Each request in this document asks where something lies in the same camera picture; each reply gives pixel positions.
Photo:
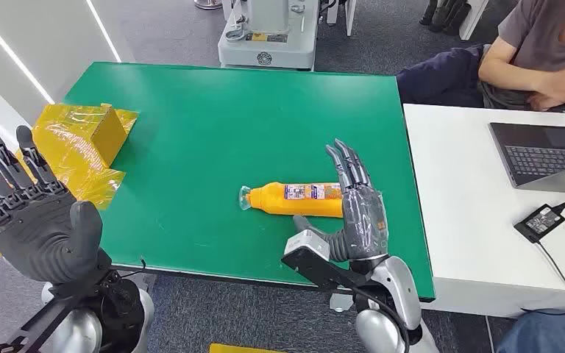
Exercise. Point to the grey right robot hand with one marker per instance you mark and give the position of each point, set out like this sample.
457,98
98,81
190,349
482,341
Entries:
365,219

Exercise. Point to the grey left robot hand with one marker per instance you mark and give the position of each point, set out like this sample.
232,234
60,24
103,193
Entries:
34,234

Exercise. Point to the orange detergent bottle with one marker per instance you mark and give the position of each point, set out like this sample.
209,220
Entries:
282,207

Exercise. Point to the person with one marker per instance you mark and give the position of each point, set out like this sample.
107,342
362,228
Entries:
536,39

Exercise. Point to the dark grey laptop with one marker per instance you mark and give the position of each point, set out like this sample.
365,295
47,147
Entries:
545,161

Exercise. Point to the grey table foot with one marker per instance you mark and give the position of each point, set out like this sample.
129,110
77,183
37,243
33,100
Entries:
341,303

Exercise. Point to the yellow film-wrapped cardboard box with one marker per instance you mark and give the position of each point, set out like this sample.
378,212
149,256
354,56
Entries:
73,141

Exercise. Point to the white cabinet panel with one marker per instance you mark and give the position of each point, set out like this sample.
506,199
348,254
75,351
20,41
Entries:
472,19

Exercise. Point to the black power adapter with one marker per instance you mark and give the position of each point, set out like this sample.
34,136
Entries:
541,221

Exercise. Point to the yellow box edge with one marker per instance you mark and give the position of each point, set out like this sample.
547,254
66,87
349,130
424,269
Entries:
234,349

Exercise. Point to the white machine base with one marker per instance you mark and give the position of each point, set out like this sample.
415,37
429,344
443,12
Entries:
282,53

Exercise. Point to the white furniture panels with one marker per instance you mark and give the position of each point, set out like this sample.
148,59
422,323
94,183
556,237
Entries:
350,14

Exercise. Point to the person's leg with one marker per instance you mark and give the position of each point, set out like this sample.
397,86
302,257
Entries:
550,336

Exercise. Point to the round metal base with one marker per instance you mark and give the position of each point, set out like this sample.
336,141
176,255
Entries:
208,4

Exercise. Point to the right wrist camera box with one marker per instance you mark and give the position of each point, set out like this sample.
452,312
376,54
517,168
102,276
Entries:
307,243

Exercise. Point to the black right camera bracket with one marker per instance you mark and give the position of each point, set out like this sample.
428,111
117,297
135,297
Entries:
321,273

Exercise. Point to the black camera bracket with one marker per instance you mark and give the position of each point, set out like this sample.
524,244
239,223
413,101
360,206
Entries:
43,321
321,273

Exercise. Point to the black left camera bracket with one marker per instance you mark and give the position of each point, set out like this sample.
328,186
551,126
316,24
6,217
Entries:
43,321

